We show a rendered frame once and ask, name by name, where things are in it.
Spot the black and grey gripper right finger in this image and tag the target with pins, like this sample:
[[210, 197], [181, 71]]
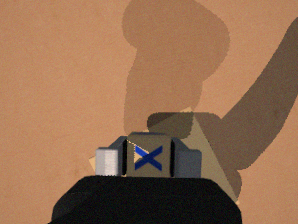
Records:
[[188, 161]]

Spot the brown block with blue letter x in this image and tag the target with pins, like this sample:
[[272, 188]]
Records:
[[148, 154]]

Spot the tan flat mat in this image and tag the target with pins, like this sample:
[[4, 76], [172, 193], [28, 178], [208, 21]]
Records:
[[185, 126]]

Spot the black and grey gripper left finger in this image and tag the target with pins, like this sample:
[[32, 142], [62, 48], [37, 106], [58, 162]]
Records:
[[112, 160]]

